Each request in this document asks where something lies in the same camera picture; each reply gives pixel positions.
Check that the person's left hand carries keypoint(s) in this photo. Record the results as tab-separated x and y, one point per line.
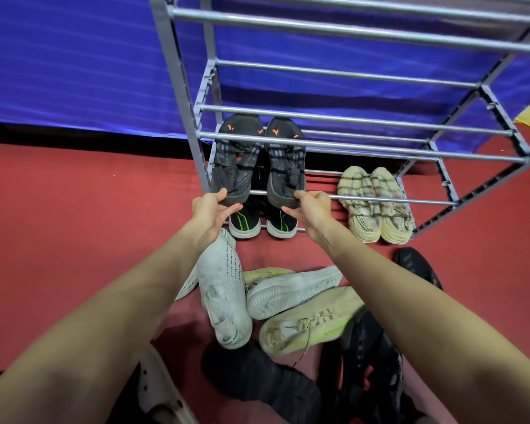
212	211

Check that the person's right hand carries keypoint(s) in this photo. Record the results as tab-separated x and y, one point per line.
311	211

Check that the black sneaker green stripes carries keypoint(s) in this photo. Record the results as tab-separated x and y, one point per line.
282	227
245	225

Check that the black sneaker orange marks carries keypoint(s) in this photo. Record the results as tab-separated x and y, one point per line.
236	172
287	176

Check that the beige sneaker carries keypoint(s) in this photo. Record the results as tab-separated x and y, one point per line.
397	225
362	216

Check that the white knit sneaker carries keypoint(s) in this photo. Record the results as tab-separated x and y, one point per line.
187	284
223	295

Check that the pale yellow sneaker white sole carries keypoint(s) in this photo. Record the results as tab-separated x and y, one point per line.
309	324
291	291

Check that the black sneaker red patch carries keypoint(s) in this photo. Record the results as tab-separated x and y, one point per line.
353	348
413	262

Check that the dark grey sneaker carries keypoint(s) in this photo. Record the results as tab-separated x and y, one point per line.
256	379

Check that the black sneaker white pattern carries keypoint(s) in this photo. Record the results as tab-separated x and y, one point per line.
391	375

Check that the grey metal shoe rack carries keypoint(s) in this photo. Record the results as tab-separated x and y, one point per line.
357	32

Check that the person's left forearm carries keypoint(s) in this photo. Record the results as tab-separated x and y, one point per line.
92	331

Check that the person's right forearm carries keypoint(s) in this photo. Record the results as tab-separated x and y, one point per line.
424	326

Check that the person's left cream clog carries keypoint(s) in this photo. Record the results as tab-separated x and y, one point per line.
159	388

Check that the person's black trousers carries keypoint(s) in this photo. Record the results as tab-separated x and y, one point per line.
121	406

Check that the blue tarp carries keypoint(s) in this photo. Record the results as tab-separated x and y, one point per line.
70	61

